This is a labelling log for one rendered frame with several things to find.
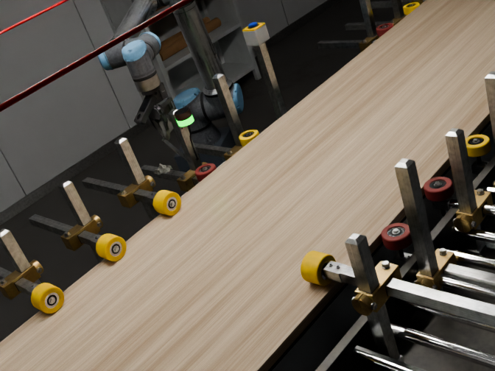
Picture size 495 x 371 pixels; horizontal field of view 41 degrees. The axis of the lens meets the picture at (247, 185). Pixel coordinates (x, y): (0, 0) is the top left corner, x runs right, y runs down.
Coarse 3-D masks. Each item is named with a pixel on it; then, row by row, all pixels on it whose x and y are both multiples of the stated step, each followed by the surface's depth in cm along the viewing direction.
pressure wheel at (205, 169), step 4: (204, 164) 247; (208, 164) 246; (212, 164) 245; (200, 168) 246; (204, 168) 243; (208, 168) 244; (212, 168) 242; (216, 168) 244; (196, 172) 243; (200, 172) 242; (204, 172) 241; (208, 172) 241; (196, 176) 244; (200, 176) 241; (204, 176) 241; (200, 180) 243
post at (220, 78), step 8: (216, 80) 256; (224, 80) 257; (216, 88) 259; (224, 88) 258; (224, 96) 258; (224, 104) 261; (232, 104) 262; (224, 112) 264; (232, 112) 262; (232, 120) 263; (232, 128) 266; (240, 128) 267; (240, 144) 269
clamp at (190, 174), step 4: (188, 172) 254; (192, 172) 253; (188, 176) 251; (192, 176) 251; (180, 180) 250; (184, 180) 249; (188, 180) 250; (192, 180) 251; (180, 184) 252; (184, 184) 250; (188, 184) 250; (192, 184) 252; (180, 188) 254; (184, 188) 252; (188, 188) 250
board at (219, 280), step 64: (448, 0) 317; (384, 64) 276; (448, 64) 256; (320, 128) 244; (384, 128) 229; (448, 128) 215; (192, 192) 233; (256, 192) 219; (320, 192) 206; (384, 192) 195; (128, 256) 210; (192, 256) 198; (256, 256) 188; (64, 320) 191; (128, 320) 181; (192, 320) 173; (256, 320) 165
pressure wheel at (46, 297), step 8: (40, 288) 194; (48, 288) 193; (56, 288) 194; (32, 296) 194; (40, 296) 192; (48, 296) 193; (56, 296) 195; (32, 304) 195; (40, 304) 192; (48, 304) 194; (56, 304) 196; (48, 312) 194
